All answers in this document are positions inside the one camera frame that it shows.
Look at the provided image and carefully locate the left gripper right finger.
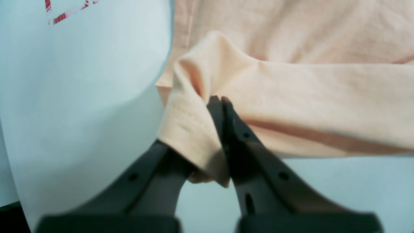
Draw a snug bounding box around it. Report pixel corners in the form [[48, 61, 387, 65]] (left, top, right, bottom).
[[207, 96, 383, 233]]

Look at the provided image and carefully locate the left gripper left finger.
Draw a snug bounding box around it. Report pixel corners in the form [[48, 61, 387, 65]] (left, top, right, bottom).
[[36, 140, 195, 233]]

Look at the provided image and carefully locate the peach T-shirt with emoji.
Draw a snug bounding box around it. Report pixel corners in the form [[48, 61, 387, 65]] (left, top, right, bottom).
[[156, 0, 414, 187]]

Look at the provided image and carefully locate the red tape rectangle marking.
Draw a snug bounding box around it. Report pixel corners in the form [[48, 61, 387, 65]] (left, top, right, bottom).
[[44, 0, 100, 25]]

